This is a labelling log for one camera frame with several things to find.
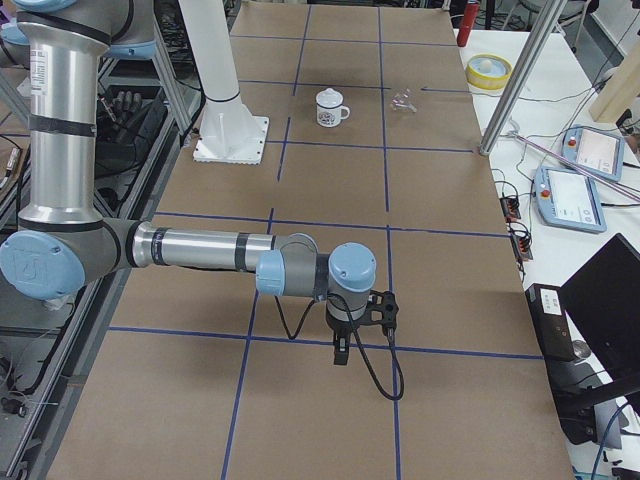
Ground near blue teach pendant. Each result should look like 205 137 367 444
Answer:
534 166 607 233

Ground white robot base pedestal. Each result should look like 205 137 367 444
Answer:
179 0 269 165

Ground aluminium frame post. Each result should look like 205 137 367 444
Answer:
479 0 567 156

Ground red cylinder bottle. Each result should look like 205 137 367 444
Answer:
456 0 480 48

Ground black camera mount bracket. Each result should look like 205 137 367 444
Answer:
358 290 399 340

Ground wooden beam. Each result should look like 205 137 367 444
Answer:
589 43 640 123

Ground blue teach pendant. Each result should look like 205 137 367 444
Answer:
562 125 624 182
534 166 607 233

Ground black box device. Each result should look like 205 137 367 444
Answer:
525 283 575 362

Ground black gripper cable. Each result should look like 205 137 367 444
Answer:
272 294 405 401

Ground black laptop computer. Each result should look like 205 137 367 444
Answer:
560 233 639 379

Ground far blue teach pendant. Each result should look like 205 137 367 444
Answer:
562 125 624 182

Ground clear glass funnel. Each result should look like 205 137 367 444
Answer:
391 89 417 113

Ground white enamel mug blue rim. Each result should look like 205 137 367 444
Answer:
316 89 351 128

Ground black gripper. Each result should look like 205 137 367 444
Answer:
327 319 354 366

